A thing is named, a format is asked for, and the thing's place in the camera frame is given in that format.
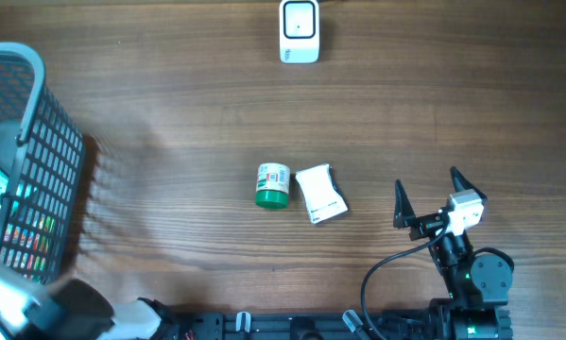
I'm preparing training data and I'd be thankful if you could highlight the white paper packet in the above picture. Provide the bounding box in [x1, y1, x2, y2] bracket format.
[296, 163, 348, 225]

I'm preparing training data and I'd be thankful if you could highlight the black camera cable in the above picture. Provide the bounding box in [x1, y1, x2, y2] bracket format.
[360, 221, 452, 340]

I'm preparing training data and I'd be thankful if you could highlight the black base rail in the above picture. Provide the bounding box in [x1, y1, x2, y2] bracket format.
[168, 309, 514, 340]

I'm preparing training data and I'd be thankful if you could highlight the white barcode scanner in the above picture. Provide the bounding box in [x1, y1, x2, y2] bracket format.
[279, 0, 320, 64]

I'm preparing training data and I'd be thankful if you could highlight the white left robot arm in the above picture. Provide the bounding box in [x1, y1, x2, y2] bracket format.
[0, 262, 163, 339]

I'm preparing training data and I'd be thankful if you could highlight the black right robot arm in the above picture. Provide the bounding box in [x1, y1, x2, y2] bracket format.
[380, 167, 515, 339]

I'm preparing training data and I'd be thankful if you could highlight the green lid jar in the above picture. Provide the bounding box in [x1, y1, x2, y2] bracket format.
[255, 162, 291, 210]

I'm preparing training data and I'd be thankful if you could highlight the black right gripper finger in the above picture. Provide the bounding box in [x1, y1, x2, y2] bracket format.
[450, 166, 488, 201]
[393, 179, 416, 229]

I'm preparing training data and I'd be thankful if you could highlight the grey plastic shopping basket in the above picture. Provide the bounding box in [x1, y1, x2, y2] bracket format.
[0, 42, 86, 283]

